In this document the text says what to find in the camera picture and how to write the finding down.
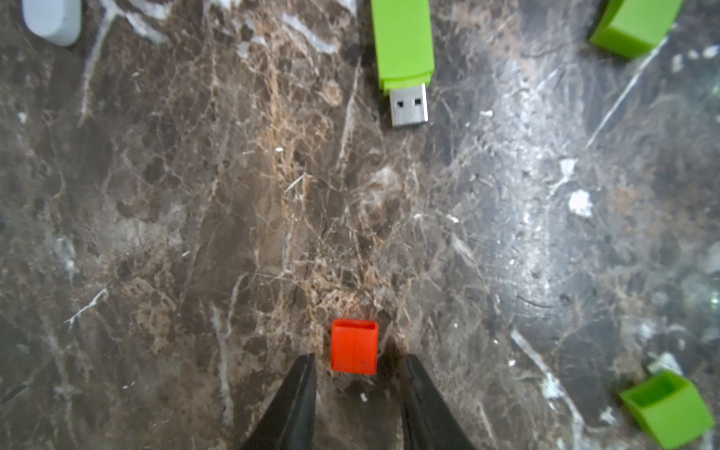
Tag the green usb cap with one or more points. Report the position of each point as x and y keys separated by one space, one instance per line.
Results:
x=669 y=408
x=633 y=28

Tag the green usb drive uncapped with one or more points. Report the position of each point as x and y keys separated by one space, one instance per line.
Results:
x=405 y=57

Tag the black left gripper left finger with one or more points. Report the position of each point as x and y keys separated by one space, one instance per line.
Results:
x=288 y=422

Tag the red usb cap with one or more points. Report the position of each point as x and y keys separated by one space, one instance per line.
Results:
x=354 y=346

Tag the white rounded usb drive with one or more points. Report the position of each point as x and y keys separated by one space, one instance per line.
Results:
x=56 y=21

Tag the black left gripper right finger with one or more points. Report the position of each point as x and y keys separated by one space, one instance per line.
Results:
x=427 y=422

